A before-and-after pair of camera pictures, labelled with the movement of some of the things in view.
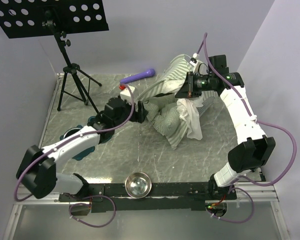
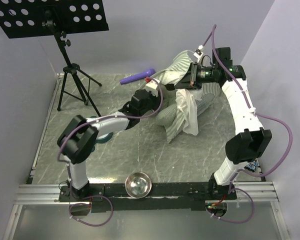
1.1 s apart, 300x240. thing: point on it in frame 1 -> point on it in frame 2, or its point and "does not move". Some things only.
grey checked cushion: (163, 112) -> (166, 115)
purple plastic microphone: (149, 73) does not move
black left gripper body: (137, 116) -> (152, 102)
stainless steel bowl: (138, 185) does not move
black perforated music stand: (34, 18) does not move
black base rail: (116, 197) does not move
